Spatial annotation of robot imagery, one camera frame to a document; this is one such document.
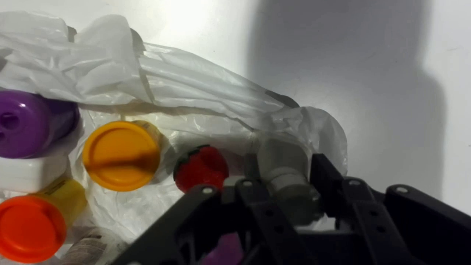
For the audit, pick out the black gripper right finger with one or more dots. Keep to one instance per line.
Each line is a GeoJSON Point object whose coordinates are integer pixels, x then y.
{"type": "Point", "coordinates": [372, 221]}

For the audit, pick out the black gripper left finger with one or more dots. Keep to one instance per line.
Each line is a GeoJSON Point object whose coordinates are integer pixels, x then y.
{"type": "Point", "coordinates": [266, 223]}

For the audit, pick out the square white bottle white cap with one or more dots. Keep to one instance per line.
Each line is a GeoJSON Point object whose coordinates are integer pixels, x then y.
{"type": "Point", "coordinates": [288, 189]}

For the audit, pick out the orange-lid yellow dough tub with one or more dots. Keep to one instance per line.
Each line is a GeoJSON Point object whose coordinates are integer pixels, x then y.
{"type": "Point", "coordinates": [29, 228]}

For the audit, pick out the small red-lid tub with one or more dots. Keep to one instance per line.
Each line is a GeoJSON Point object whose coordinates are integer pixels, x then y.
{"type": "Point", "coordinates": [200, 168]}

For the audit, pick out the yellow-lid dough tub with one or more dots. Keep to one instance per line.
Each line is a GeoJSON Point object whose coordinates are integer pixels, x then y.
{"type": "Point", "coordinates": [119, 155]}

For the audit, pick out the translucent white plastic bag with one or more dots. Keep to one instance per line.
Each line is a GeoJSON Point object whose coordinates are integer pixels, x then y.
{"type": "Point", "coordinates": [122, 78]}

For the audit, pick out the purple lid container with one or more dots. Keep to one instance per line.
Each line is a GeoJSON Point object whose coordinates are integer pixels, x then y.
{"type": "Point", "coordinates": [23, 122]}

